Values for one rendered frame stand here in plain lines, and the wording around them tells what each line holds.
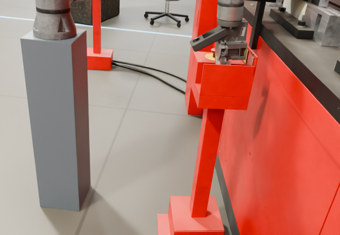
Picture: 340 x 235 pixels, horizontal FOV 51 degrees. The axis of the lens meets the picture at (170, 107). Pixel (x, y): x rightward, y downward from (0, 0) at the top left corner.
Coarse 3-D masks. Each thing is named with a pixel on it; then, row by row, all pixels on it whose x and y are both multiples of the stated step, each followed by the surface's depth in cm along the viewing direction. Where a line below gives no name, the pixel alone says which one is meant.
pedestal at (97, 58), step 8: (96, 0) 280; (96, 8) 282; (96, 16) 286; (96, 24) 289; (96, 32) 292; (96, 40) 295; (88, 48) 310; (96, 48) 298; (88, 56) 294; (96, 56) 294; (104, 56) 296; (112, 56) 311; (88, 64) 297; (96, 64) 298; (104, 64) 298
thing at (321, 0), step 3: (312, 0) 118; (315, 0) 116; (318, 0) 114; (321, 0) 113; (324, 0) 113; (327, 0) 113; (315, 3) 116; (318, 3) 114; (321, 3) 113; (324, 3) 113; (327, 3) 113; (318, 6) 114; (321, 6) 114; (324, 6) 114
